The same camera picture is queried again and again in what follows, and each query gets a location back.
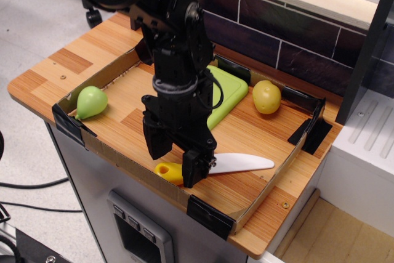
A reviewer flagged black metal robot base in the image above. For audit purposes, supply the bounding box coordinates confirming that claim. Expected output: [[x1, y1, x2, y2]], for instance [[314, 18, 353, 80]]
[[0, 207, 74, 263]]

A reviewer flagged yellow-handled white toy knife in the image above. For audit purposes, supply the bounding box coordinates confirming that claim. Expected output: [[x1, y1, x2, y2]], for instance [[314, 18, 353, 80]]
[[154, 153, 275, 185]]

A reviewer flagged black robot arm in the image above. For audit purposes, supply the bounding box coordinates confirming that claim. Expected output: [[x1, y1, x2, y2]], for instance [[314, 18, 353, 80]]
[[85, 0, 217, 188]]

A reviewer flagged green plastic cutting board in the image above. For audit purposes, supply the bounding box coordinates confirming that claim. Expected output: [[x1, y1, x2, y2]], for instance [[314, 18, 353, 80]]
[[207, 65, 249, 130]]

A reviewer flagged grey toy oven front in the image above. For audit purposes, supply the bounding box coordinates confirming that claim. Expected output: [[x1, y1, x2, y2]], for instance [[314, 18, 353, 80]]
[[107, 191, 175, 263]]

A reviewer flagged green toy pear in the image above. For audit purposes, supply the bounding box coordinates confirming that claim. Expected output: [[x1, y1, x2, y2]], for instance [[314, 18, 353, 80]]
[[75, 86, 108, 119]]

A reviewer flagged yellow toy potato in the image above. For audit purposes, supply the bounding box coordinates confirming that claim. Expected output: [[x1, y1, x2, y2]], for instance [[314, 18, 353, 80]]
[[252, 80, 281, 115]]

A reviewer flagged cardboard fence with black tape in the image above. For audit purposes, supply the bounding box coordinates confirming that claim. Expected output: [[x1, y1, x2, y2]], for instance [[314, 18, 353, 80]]
[[52, 25, 334, 241]]

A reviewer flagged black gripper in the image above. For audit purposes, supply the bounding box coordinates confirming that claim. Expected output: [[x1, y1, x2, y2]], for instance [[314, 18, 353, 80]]
[[142, 75, 216, 188]]

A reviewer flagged dark vertical post right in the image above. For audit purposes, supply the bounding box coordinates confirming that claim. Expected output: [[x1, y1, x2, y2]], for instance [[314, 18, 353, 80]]
[[336, 0, 393, 125]]

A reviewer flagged white toy sink counter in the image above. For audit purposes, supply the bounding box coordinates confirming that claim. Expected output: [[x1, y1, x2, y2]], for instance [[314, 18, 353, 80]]
[[318, 91, 393, 236]]

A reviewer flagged black floor cable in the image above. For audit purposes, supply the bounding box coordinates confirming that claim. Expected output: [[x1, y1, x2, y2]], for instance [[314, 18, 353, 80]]
[[0, 201, 83, 213], [0, 177, 70, 189]]

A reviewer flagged black office chair base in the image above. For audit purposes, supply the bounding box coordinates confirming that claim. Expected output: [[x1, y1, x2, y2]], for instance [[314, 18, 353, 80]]
[[81, 0, 102, 28]]

